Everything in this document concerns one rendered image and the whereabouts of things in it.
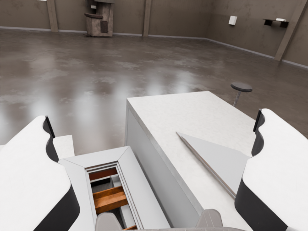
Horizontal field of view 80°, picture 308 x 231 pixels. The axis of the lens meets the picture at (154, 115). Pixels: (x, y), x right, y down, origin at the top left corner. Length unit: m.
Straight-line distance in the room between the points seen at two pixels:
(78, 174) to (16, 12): 10.08
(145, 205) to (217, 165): 0.32
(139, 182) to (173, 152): 0.23
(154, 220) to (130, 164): 0.29
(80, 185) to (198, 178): 0.48
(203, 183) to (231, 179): 0.09
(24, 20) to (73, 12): 2.08
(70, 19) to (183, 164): 10.33
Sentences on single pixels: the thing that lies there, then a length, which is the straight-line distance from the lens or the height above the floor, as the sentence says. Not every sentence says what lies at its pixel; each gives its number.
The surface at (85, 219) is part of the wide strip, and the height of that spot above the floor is 0.85.
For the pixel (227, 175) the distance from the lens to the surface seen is 0.67.
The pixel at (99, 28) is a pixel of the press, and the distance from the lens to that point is 9.82.
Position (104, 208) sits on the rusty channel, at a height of 0.70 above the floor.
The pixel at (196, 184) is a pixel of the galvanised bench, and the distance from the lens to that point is 0.64.
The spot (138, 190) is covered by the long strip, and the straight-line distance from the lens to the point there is 0.83.
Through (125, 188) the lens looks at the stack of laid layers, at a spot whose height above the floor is 0.84.
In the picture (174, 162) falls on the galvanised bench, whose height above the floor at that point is 1.05.
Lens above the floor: 1.51
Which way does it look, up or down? 30 degrees down
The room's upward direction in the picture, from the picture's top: 8 degrees clockwise
